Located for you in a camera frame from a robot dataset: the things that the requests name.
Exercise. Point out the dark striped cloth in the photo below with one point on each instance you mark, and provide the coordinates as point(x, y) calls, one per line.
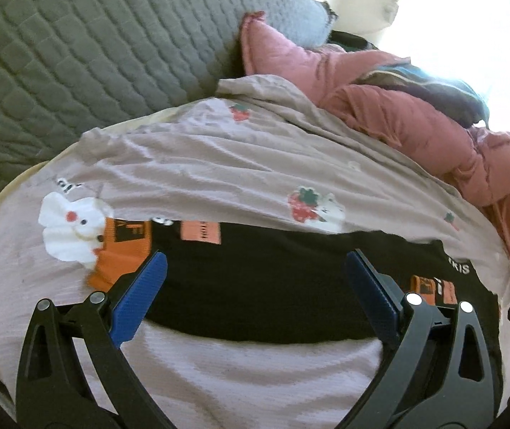
point(420, 85)

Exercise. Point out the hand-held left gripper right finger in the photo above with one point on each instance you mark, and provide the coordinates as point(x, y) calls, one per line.
point(371, 292)

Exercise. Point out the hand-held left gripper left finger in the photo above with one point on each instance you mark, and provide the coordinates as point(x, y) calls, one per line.
point(141, 292)

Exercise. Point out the grey-blue pillow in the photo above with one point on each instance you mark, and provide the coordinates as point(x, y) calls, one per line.
point(295, 9)

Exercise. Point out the grey quilted cover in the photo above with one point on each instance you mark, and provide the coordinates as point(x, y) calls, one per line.
point(89, 49)

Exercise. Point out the lilac strawberry print bed sheet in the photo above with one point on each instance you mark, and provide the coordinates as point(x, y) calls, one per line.
point(219, 156)

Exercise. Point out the black top with orange patches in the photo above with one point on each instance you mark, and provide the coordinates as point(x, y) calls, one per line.
point(255, 277)

